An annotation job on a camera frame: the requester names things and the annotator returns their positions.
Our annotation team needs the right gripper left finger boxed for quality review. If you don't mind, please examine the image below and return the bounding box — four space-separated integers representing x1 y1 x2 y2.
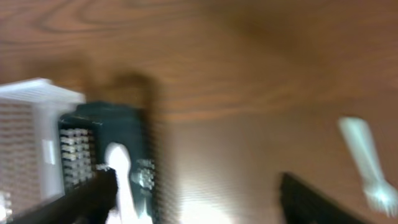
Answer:
9 169 118 224

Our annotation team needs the white plastic fork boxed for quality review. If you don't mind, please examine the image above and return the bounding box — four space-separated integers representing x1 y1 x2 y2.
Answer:
338 116 397 218

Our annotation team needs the white plastic spoon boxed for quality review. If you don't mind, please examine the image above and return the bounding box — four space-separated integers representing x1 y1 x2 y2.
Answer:
104 143 152 224

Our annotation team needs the white perforated plastic basket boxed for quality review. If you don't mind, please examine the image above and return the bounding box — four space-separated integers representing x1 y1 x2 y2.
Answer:
1 78 85 223

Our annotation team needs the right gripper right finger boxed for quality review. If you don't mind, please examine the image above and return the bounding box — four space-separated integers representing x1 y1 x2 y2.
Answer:
279 172 369 224

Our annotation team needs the black perforated plastic basket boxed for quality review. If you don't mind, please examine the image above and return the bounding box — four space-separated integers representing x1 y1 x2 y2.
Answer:
58 101 160 223

